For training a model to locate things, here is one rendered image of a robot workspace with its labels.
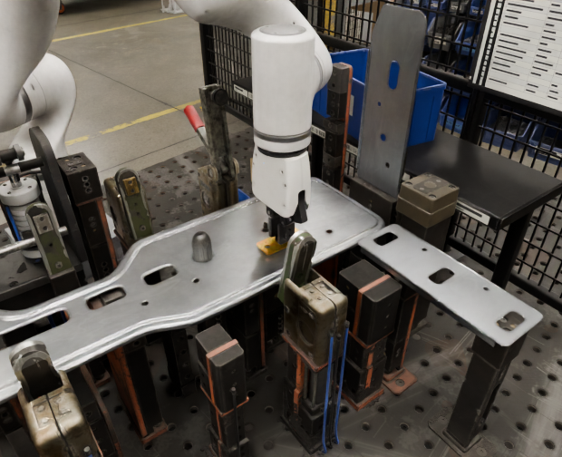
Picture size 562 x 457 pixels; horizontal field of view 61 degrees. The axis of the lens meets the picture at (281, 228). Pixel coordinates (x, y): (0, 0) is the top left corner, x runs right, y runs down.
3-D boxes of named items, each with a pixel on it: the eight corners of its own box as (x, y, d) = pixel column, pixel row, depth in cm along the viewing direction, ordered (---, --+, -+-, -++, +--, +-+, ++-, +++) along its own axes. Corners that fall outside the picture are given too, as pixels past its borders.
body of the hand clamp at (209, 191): (225, 313, 110) (212, 179, 90) (210, 296, 115) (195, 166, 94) (247, 302, 113) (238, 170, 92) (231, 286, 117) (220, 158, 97)
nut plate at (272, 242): (267, 256, 79) (267, 250, 78) (255, 245, 81) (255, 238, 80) (307, 238, 83) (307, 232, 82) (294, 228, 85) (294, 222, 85)
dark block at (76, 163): (117, 347, 102) (65, 173, 77) (105, 327, 107) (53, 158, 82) (140, 336, 104) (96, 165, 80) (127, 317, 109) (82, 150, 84)
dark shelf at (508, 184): (496, 233, 85) (500, 219, 83) (230, 90, 144) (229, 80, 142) (561, 194, 95) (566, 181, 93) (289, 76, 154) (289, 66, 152)
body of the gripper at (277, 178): (242, 132, 72) (245, 195, 79) (282, 158, 66) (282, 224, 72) (282, 121, 76) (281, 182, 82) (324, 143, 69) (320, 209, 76)
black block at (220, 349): (229, 498, 77) (215, 384, 60) (198, 447, 84) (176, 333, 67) (269, 469, 81) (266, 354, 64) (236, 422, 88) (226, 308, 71)
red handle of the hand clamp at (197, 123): (216, 172, 89) (179, 105, 93) (214, 178, 91) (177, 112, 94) (236, 166, 91) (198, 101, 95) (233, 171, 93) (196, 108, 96)
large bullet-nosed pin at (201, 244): (199, 272, 79) (196, 239, 75) (190, 262, 81) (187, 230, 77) (217, 265, 80) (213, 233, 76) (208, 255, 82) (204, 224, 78)
